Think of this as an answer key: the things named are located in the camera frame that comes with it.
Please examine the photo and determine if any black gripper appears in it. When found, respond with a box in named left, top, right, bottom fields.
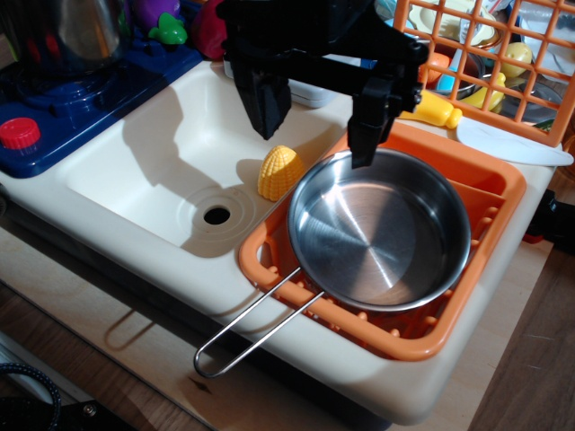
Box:
left=217, top=1, right=429, bottom=169

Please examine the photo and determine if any stainless steel pan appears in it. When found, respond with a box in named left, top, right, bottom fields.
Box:
left=193, top=149, right=471, bottom=378

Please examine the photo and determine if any orange plastic drying rack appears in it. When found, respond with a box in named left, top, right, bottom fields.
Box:
left=238, top=124, right=526, bottom=361

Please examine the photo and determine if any cream plastic toy sink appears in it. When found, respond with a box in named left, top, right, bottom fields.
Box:
left=2, top=62, right=553, bottom=422

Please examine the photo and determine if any grey toy faucet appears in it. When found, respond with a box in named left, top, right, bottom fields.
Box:
left=223, top=47, right=342, bottom=109

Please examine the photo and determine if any yellow toy corn cob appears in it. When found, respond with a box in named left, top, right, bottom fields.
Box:
left=257, top=145, right=305, bottom=202

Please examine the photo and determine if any magenta toy fruit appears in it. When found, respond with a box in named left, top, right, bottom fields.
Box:
left=190, top=0, right=227, bottom=61

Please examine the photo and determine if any yellow toy banana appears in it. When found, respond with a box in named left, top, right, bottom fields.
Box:
left=460, top=87, right=505, bottom=111

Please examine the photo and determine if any orange grid basket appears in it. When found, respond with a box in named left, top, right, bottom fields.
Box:
left=393, top=0, right=574, bottom=148

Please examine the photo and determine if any purple toy eggplant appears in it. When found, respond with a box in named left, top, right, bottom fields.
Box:
left=132, top=0, right=181, bottom=31

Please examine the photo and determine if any yellow toy potato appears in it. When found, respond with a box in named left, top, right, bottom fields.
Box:
left=500, top=42, right=533, bottom=78

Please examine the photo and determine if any blue toy stove top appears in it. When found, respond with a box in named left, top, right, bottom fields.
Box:
left=1, top=38, right=202, bottom=179

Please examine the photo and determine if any black red clamp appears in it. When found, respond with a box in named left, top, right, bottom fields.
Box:
left=523, top=189, right=574, bottom=255

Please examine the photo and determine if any silver metal pot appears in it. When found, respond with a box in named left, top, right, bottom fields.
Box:
left=1, top=0, right=133, bottom=76

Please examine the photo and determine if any red stove knob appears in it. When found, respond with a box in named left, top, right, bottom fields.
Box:
left=0, top=117, right=41, bottom=150

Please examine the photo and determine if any toy knife yellow handle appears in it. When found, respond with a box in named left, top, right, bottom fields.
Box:
left=397, top=89, right=575, bottom=167

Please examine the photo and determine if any black braided cable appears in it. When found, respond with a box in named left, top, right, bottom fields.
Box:
left=0, top=362, right=62, bottom=431

